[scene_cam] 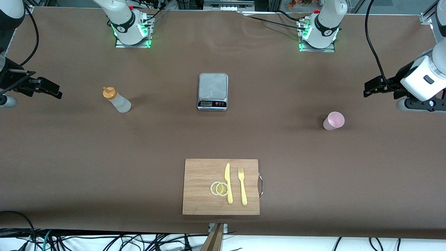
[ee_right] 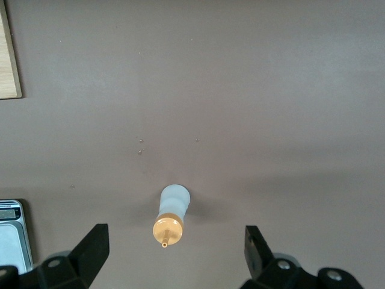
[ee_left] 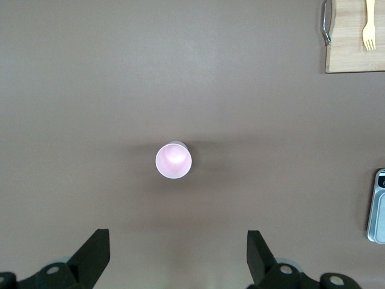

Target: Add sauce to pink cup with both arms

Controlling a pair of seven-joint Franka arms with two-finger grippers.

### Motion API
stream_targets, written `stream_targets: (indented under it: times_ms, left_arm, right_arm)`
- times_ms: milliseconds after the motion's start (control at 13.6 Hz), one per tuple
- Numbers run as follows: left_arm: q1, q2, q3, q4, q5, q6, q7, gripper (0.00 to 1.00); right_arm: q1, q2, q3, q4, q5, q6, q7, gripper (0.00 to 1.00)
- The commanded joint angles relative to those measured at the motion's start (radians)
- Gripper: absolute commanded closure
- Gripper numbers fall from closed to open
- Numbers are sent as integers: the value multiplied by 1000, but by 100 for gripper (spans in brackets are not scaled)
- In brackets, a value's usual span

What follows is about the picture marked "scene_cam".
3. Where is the pink plastic cup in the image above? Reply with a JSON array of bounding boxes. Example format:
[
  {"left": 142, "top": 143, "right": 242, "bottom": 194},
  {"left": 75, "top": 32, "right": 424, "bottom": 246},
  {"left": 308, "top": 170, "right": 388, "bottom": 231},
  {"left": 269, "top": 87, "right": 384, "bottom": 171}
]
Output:
[{"left": 323, "top": 112, "right": 345, "bottom": 131}]

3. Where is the clear sauce bottle orange cap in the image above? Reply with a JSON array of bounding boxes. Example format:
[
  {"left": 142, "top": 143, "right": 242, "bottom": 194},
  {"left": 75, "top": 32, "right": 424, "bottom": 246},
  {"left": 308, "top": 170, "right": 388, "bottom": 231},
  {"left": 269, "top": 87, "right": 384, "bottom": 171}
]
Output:
[{"left": 102, "top": 87, "right": 132, "bottom": 113}]

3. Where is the brown table cover sheet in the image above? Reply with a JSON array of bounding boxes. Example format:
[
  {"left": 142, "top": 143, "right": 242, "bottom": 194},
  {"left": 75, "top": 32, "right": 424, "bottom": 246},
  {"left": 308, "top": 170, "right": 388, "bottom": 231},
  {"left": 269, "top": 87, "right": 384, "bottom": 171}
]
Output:
[{"left": 0, "top": 7, "right": 446, "bottom": 239}]

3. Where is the silver digital kitchen scale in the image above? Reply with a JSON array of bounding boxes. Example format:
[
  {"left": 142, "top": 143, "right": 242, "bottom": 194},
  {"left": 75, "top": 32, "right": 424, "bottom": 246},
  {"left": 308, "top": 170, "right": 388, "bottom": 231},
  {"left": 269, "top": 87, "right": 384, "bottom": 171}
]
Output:
[{"left": 197, "top": 73, "right": 229, "bottom": 112}]

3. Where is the white power strip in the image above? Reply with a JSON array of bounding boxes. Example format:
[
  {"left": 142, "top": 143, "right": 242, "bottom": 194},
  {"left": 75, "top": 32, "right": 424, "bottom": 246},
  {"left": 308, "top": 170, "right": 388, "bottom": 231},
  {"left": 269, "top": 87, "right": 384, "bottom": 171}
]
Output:
[{"left": 204, "top": 0, "right": 256, "bottom": 12}]

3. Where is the yellow plastic fork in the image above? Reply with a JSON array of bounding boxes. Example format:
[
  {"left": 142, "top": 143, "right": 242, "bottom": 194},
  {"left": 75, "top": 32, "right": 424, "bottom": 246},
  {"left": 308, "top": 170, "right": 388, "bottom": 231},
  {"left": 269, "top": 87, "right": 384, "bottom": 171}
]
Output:
[{"left": 238, "top": 167, "right": 248, "bottom": 206}]

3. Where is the wooden cutting board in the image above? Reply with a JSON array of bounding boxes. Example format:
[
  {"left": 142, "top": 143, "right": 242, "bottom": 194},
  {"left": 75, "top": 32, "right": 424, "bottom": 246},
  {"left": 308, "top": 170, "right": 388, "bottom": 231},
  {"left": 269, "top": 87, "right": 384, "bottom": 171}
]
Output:
[{"left": 182, "top": 159, "right": 260, "bottom": 215}]

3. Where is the yellow plastic knife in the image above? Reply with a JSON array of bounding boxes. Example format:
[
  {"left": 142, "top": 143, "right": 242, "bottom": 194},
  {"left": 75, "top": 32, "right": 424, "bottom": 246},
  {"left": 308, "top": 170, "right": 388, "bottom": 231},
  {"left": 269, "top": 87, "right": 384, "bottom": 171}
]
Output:
[{"left": 224, "top": 163, "right": 233, "bottom": 204}]

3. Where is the wooden beam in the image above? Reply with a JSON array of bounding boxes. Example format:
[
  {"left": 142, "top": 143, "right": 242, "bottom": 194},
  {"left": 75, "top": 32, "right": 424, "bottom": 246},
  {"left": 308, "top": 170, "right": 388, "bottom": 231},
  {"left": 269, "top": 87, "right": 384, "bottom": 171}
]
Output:
[{"left": 200, "top": 223, "right": 225, "bottom": 251}]

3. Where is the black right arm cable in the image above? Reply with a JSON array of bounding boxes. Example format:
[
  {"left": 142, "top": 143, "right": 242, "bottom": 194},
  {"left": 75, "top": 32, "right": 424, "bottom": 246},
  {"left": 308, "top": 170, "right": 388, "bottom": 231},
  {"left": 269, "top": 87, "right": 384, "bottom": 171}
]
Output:
[{"left": 19, "top": 0, "right": 39, "bottom": 67}]

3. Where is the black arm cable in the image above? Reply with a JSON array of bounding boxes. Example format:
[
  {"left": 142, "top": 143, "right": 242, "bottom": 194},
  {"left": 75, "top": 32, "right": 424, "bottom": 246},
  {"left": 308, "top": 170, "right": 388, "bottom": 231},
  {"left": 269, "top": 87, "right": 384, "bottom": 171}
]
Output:
[
  {"left": 19, "top": 0, "right": 39, "bottom": 67},
  {"left": 364, "top": 0, "right": 389, "bottom": 91}
]

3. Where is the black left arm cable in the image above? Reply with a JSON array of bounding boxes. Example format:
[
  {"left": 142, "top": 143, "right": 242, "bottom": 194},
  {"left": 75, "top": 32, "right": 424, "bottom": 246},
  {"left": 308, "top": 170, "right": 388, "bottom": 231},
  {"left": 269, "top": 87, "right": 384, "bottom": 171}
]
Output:
[{"left": 364, "top": 0, "right": 389, "bottom": 91}]

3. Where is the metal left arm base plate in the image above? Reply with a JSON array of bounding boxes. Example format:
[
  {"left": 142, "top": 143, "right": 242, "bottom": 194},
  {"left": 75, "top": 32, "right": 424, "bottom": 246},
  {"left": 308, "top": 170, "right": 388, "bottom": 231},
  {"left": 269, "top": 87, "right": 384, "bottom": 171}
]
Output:
[{"left": 298, "top": 17, "right": 336, "bottom": 53}]

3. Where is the aluminium frame profile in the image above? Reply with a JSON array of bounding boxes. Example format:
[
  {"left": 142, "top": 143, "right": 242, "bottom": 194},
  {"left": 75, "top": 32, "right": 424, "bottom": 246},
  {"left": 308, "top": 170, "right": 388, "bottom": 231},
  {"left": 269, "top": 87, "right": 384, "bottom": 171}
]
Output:
[{"left": 420, "top": 0, "right": 438, "bottom": 25}]

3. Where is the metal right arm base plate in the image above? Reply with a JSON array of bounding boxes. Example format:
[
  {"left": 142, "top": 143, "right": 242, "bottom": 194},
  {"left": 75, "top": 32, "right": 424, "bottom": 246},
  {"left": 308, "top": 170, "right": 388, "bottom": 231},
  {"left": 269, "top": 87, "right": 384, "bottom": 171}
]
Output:
[{"left": 114, "top": 14, "right": 154, "bottom": 48}]

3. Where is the black looped cable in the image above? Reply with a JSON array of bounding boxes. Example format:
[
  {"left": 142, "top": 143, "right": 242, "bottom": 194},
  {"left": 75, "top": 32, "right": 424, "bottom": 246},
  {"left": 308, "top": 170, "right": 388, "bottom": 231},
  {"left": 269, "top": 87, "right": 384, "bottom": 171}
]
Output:
[{"left": 0, "top": 211, "right": 37, "bottom": 251}]

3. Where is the teal cable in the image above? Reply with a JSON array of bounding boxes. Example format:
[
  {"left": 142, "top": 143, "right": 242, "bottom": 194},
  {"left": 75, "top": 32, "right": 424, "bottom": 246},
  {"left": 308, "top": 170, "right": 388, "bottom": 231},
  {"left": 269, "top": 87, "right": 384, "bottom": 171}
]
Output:
[{"left": 41, "top": 230, "right": 53, "bottom": 251}]

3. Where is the small metal bracket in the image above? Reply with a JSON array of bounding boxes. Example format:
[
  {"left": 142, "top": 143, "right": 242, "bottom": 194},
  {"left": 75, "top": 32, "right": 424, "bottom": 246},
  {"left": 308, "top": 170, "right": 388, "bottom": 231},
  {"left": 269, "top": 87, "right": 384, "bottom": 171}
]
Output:
[{"left": 208, "top": 223, "right": 229, "bottom": 235}]

